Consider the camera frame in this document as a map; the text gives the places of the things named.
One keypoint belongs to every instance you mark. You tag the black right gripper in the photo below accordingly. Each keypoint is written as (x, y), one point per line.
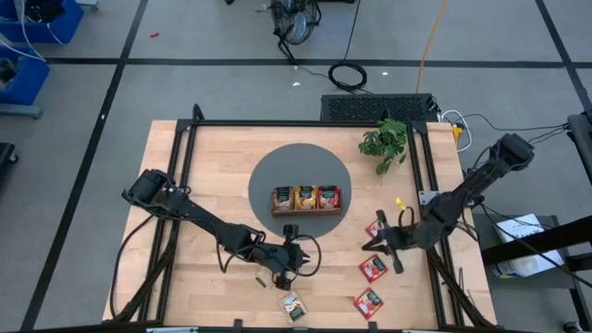
(400, 238)

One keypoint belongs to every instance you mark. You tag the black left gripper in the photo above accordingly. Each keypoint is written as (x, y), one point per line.
(279, 259)

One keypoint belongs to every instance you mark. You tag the wooden tea organiser box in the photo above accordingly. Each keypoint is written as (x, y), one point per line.
(305, 213)

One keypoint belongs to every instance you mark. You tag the mango tea packet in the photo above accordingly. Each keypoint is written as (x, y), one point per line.
(305, 198)

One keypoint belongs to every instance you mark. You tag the strawberry tea packet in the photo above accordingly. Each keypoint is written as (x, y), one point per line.
(328, 197)
(368, 303)
(373, 268)
(372, 229)

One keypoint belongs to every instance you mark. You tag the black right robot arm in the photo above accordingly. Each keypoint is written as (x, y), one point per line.
(462, 189)

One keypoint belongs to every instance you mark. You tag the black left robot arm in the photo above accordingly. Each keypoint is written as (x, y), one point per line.
(208, 226)

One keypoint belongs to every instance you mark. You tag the grey round woven placemat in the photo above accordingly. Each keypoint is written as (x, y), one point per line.
(277, 162)

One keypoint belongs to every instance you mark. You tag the green potted plant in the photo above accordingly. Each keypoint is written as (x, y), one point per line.
(386, 141)

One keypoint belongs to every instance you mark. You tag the grey side table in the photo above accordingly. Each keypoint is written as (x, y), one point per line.
(485, 222)

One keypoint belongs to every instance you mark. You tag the black perforated computer case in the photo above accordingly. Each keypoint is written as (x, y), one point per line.
(379, 107)

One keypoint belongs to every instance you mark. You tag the white paper sheet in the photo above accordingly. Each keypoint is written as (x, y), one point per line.
(518, 226)

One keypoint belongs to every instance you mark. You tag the black metal bar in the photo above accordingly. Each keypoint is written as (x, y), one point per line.
(536, 242)

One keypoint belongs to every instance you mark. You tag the black floor fan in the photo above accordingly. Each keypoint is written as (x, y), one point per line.
(296, 20)

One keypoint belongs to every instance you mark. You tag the red floor scrap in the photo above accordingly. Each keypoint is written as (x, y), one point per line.
(154, 34)

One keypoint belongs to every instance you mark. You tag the black floor item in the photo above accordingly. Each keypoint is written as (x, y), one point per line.
(5, 155)

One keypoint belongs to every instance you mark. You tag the blue bin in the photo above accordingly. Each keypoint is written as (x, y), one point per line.
(55, 23)
(23, 78)

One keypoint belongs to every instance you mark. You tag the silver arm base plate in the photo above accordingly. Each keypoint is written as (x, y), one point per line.
(427, 196)

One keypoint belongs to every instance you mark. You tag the black aluminium table frame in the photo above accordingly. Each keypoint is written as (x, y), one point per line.
(296, 123)

